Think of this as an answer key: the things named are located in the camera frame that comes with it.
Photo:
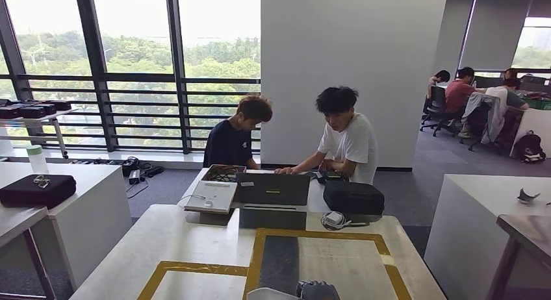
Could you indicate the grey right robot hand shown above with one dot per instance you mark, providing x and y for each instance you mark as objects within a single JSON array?
[{"x": 318, "y": 291}]

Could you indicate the white part with orange writing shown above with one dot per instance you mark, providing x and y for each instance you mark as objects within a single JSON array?
[{"x": 271, "y": 294}]

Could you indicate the steel workbench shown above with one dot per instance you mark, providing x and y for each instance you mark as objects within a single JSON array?
[
  {"x": 525, "y": 233},
  {"x": 17, "y": 216},
  {"x": 193, "y": 238}
]

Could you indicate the small grey part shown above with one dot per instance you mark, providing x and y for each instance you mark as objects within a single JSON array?
[{"x": 527, "y": 198}]

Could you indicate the black zip case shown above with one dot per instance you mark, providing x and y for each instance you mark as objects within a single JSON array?
[
  {"x": 31, "y": 112},
  {"x": 51, "y": 108},
  {"x": 38, "y": 194},
  {"x": 353, "y": 197},
  {"x": 9, "y": 112},
  {"x": 62, "y": 105}
]

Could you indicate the dark laptop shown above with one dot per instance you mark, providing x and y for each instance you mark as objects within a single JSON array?
[{"x": 273, "y": 188}]

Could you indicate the small black device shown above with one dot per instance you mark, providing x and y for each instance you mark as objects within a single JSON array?
[{"x": 331, "y": 177}]

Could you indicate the white flat box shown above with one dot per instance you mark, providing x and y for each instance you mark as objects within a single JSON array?
[{"x": 211, "y": 197}]

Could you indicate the white work table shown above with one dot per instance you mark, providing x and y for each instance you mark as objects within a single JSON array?
[
  {"x": 465, "y": 229},
  {"x": 86, "y": 212}
]

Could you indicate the black office chair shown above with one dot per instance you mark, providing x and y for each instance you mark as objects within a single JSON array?
[
  {"x": 480, "y": 117},
  {"x": 437, "y": 104}
]

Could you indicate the pale jacket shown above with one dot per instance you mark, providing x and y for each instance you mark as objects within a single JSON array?
[{"x": 495, "y": 117}]

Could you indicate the black backpack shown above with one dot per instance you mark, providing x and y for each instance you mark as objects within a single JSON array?
[{"x": 529, "y": 148}]

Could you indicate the black window railing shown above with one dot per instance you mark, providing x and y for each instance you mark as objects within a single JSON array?
[{"x": 142, "y": 91}]

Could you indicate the green plastic crate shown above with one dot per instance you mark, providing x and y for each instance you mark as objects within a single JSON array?
[{"x": 538, "y": 103}]

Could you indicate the white bottle green cap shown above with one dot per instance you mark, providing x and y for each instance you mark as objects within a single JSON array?
[{"x": 38, "y": 160}]

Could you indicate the white side table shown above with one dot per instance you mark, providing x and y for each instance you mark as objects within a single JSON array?
[{"x": 43, "y": 118}]

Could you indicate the large yellow tape frame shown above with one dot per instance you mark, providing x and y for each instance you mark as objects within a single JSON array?
[{"x": 254, "y": 263}]

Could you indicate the small yellow tape frame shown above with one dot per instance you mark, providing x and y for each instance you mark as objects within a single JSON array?
[{"x": 193, "y": 268}]

